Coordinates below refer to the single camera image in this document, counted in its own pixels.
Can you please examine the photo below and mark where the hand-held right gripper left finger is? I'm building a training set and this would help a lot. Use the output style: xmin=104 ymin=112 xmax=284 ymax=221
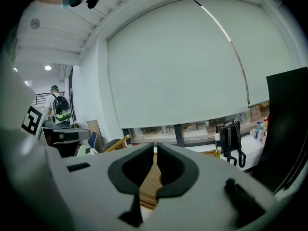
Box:
xmin=107 ymin=142 xmax=154 ymax=228

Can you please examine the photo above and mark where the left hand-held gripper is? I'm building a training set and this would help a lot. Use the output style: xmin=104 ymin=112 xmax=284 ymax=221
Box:
xmin=21 ymin=104 xmax=91 ymax=158

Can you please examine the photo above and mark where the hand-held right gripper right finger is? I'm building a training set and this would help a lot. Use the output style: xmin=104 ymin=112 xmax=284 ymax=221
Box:
xmin=156 ymin=142 xmax=200 ymax=199

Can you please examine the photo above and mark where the black metal railing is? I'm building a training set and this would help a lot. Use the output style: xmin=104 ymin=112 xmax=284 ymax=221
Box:
xmin=33 ymin=91 xmax=66 ymax=106

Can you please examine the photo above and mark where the wooden low table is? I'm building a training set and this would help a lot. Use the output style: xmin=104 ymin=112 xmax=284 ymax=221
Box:
xmin=139 ymin=146 xmax=222 ymax=211

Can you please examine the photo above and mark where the black and green backpack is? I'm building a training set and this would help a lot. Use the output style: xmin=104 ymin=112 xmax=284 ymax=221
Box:
xmin=52 ymin=94 xmax=72 ymax=123

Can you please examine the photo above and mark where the dark wicker chair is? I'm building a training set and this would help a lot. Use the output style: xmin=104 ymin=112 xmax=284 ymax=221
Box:
xmin=99 ymin=138 xmax=127 ymax=154

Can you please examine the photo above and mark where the wooden pole with brass ends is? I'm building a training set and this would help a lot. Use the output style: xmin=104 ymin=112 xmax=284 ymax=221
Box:
xmin=103 ymin=134 xmax=131 ymax=154

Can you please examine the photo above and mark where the black window mullion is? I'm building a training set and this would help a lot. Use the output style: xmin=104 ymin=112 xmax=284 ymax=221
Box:
xmin=173 ymin=123 xmax=185 ymax=147

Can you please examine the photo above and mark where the pale green garment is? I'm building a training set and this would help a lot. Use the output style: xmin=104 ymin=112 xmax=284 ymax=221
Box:
xmin=77 ymin=144 xmax=98 ymax=156

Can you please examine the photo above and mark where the blue chair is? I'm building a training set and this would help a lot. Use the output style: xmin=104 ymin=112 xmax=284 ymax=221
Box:
xmin=88 ymin=131 xmax=98 ymax=152

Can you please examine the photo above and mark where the brown cardboard sheet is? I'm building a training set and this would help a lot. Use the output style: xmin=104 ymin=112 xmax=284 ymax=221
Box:
xmin=87 ymin=119 xmax=104 ymax=151

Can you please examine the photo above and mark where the clear bottle with blue label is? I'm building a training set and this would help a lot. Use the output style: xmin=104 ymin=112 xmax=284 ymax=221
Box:
xmin=254 ymin=121 xmax=264 ymax=141

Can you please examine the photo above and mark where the round ceiling detector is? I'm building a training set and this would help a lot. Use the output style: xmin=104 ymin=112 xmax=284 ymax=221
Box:
xmin=29 ymin=18 xmax=41 ymax=30

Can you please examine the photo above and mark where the wide white roller blind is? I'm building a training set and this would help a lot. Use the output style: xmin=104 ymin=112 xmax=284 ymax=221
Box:
xmin=107 ymin=0 xmax=250 ymax=129

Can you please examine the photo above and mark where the black flat panel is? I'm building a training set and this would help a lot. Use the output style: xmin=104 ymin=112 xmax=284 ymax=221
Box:
xmin=250 ymin=66 xmax=308 ymax=194

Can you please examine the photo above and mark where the narrow white roller blind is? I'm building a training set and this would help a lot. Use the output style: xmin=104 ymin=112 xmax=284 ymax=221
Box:
xmin=192 ymin=0 xmax=302 ymax=107

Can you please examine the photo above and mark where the black bag with straps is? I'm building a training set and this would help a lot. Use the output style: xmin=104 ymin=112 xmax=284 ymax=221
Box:
xmin=215 ymin=120 xmax=246 ymax=168

